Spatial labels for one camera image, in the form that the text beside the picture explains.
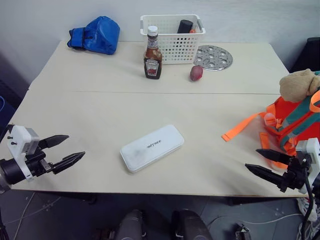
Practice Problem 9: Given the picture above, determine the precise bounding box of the blue boxing glove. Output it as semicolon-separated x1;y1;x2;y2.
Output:
66;15;121;56

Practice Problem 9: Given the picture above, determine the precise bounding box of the small black metal bracket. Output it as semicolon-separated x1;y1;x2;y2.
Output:
234;223;251;240

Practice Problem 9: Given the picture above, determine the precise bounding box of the red potato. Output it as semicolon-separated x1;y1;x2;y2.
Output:
189;65;204;82

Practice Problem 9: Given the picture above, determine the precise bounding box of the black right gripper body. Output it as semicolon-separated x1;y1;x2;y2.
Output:
279;153;312;194

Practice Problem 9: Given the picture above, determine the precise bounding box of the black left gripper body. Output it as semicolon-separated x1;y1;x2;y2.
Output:
25;149;55;177

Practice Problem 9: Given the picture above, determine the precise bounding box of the white rectangular case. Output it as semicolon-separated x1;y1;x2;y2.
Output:
119;124;185;174

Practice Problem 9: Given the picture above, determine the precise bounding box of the black cylinder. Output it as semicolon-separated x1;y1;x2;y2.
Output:
176;19;194;35

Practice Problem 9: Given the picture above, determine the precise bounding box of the white patterned cloth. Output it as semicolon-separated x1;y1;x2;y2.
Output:
296;196;320;240

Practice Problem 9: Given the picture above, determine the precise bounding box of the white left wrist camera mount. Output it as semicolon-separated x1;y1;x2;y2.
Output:
6;124;41;182

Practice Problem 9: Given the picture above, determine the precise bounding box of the white floor cable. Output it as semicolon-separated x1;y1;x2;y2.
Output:
238;212;302;225

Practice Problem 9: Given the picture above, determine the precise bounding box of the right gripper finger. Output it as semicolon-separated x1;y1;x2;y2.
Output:
244;163;286;187
255;148;292;165

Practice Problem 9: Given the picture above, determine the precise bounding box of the round metal steamer plate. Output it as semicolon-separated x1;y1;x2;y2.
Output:
193;44;234;72

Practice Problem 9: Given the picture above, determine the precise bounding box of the white perforated plastic basket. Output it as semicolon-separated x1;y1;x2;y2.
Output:
139;14;207;66

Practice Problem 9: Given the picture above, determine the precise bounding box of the ketchup bottle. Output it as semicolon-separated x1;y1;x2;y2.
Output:
143;25;164;81

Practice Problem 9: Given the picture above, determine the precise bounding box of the tan plush toy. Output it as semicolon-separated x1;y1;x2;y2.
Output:
278;69;320;104

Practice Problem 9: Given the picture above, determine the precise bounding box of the black boxy object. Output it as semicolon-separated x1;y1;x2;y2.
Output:
290;37;320;74

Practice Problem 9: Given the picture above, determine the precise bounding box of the orange backpack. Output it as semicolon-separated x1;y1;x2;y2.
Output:
221;71;320;173

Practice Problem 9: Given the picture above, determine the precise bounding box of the dark rounded shape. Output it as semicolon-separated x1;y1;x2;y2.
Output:
116;209;147;240
170;209;214;240

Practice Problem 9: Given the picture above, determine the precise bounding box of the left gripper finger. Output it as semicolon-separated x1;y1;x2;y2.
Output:
37;134;70;151
51;151;86;175

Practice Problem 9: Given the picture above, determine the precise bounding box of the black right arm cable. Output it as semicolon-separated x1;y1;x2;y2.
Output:
298;159;316;240

